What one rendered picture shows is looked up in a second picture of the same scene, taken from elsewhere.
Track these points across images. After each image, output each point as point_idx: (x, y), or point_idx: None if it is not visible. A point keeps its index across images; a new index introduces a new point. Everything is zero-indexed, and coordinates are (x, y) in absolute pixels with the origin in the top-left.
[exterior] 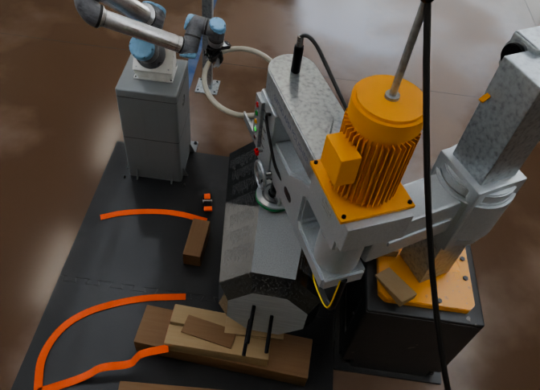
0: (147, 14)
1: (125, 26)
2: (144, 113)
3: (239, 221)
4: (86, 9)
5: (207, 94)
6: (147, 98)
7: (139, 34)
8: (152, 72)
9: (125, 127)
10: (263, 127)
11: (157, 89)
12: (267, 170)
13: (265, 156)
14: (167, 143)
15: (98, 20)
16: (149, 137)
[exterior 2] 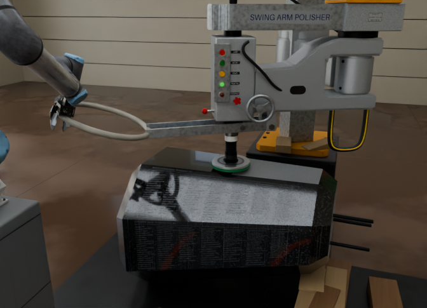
0: None
1: (51, 56)
2: (10, 262)
3: (243, 200)
4: (27, 26)
5: (112, 134)
6: (11, 229)
7: (60, 68)
8: None
9: None
10: (232, 72)
11: (10, 212)
12: (252, 108)
13: (245, 98)
14: (40, 292)
15: (41, 43)
16: (20, 302)
